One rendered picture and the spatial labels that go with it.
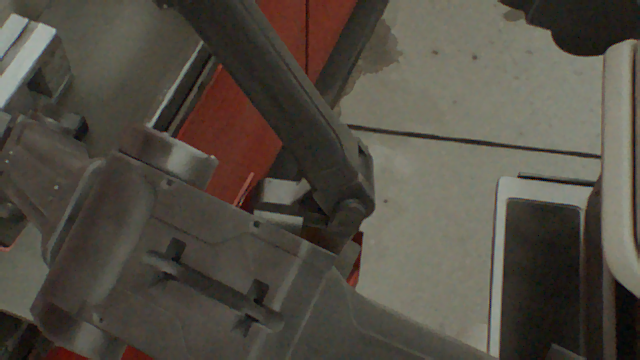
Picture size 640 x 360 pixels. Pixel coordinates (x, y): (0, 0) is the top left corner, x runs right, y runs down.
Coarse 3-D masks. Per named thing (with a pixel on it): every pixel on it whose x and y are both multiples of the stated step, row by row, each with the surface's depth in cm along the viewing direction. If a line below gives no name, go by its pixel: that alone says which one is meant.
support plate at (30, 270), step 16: (32, 240) 107; (0, 256) 106; (16, 256) 106; (32, 256) 106; (0, 272) 105; (16, 272) 105; (32, 272) 105; (0, 288) 104; (16, 288) 104; (32, 288) 104; (0, 304) 103; (16, 304) 103; (32, 320) 103
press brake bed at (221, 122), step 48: (288, 0) 167; (336, 0) 198; (384, 0) 249; (288, 48) 177; (336, 48) 240; (192, 96) 140; (240, 96) 161; (336, 96) 235; (192, 144) 147; (240, 144) 170
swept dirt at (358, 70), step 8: (376, 24) 249; (368, 40) 247; (360, 56) 245; (360, 64) 243; (352, 72) 242; (360, 72) 242; (352, 80) 241; (344, 88) 240; (352, 88) 240; (344, 96) 239; (336, 104) 237; (336, 112) 236
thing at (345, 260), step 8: (304, 232) 123; (344, 248) 129; (352, 248) 129; (360, 248) 129; (344, 256) 128; (352, 256) 128; (336, 264) 127; (344, 264) 128; (352, 264) 128; (344, 272) 127
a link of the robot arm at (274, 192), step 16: (256, 192) 117; (272, 192) 116; (288, 192) 116; (304, 192) 117; (256, 208) 116; (272, 208) 116; (288, 208) 116; (304, 208) 115; (320, 208) 116; (336, 208) 112; (352, 208) 111; (272, 224) 117; (288, 224) 117; (336, 224) 113; (352, 224) 113
